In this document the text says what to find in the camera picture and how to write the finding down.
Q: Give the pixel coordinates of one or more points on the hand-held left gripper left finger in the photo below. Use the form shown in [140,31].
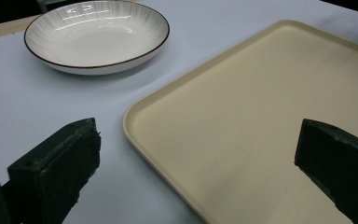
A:
[56,168]

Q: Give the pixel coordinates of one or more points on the white dark-rimmed plate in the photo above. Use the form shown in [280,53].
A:
[96,37]

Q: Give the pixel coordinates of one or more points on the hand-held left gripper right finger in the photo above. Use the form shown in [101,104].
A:
[338,155]

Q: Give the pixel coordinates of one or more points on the beige plastic tray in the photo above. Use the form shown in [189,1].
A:
[254,124]

